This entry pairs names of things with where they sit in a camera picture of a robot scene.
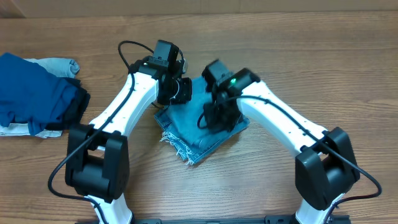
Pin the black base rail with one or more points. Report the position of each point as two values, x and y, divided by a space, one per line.
211 221

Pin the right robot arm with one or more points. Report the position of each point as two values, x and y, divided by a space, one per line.
325 165

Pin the light blue denim jeans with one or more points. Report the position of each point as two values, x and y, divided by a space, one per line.
179 127

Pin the light grey folded garment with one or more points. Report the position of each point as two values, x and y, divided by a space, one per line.
60 67

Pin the white garment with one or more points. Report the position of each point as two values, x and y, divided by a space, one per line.
15 129

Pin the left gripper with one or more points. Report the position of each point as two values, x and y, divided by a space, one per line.
185 93

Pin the dark blue shirt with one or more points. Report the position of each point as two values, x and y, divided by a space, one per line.
32 94

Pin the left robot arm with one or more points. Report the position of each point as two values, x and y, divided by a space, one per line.
97 162

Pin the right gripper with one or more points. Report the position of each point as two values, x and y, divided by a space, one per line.
219 115

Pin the black garment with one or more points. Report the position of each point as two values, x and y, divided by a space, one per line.
75 110

